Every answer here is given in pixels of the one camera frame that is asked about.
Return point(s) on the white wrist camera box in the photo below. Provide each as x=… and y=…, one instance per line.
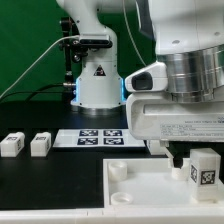
x=152, y=78

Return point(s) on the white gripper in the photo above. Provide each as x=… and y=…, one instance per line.
x=153, y=117

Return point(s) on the white front fence rail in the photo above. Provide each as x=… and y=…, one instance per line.
x=115, y=216

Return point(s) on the white marker base plate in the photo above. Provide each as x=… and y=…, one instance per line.
x=70, y=138

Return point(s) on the white square table top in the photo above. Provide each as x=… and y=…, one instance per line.
x=150, y=183

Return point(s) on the black clamp stand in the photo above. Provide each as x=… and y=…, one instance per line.
x=73, y=52

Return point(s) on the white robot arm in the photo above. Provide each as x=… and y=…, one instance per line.
x=179, y=97

